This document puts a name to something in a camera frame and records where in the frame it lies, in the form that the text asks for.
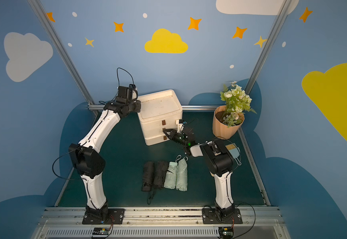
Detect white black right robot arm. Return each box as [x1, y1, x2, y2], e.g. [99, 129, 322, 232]
[163, 128, 235, 221]

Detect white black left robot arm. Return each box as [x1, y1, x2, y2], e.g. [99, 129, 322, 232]
[69, 84, 141, 225]

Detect white drawer cabinet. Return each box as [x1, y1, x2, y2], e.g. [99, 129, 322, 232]
[138, 90, 182, 146]

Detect black folded umbrella right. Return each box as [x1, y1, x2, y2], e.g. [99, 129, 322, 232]
[147, 161, 169, 205]

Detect black folded umbrella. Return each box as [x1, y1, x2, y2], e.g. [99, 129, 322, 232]
[142, 161, 155, 192]
[147, 161, 169, 205]

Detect black folded umbrella left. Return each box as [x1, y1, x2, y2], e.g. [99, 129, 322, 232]
[142, 161, 155, 192]

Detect mint folded umbrella right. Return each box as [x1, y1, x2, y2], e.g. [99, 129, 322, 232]
[175, 155, 188, 192]

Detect mint folded umbrella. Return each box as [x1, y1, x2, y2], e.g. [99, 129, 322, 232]
[175, 155, 188, 192]
[164, 162, 178, 189]

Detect mint folded umbrella left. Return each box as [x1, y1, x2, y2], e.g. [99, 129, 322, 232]
[164, 162, 178, 189]

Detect beige ribbed flower pot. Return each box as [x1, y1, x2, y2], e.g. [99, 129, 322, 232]
[212, 105, 245, 139]

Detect white green artificial flowers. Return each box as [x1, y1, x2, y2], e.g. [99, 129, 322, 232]
[220, 81, 257, 127]

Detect right green circuit board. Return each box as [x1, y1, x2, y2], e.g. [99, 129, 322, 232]
[218, 227, 234, 239]

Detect green circuit board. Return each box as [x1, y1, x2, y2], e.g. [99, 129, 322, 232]
[91, 227, 112, 238]
[218, 227, 234, 239]

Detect left green circuit board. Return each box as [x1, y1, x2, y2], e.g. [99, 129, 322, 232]
[91, 227, 112, 238]

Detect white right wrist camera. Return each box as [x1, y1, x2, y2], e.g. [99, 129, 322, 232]
[175, 119, 187, 133]

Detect horizontal aluminium frame rail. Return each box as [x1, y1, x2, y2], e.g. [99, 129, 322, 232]
[88, 104, 219, 112]

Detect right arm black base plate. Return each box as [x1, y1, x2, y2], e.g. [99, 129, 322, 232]
[201, 206, 243, 225]

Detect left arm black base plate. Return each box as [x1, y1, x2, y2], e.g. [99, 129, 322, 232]
[82, 208, 125, 225]

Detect right aluminium frame post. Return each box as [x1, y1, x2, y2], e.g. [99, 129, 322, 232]
[244, 0, 293, 95]

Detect aluminium frame post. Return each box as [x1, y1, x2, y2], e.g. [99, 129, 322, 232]
[28, 0, 94, 107]
[244, 0, 293, 95]

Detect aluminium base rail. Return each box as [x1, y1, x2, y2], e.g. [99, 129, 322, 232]
[32, 206, 291, 239]

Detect left aluminium frame post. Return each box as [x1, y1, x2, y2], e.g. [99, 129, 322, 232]
[28, 0, 94, 107]

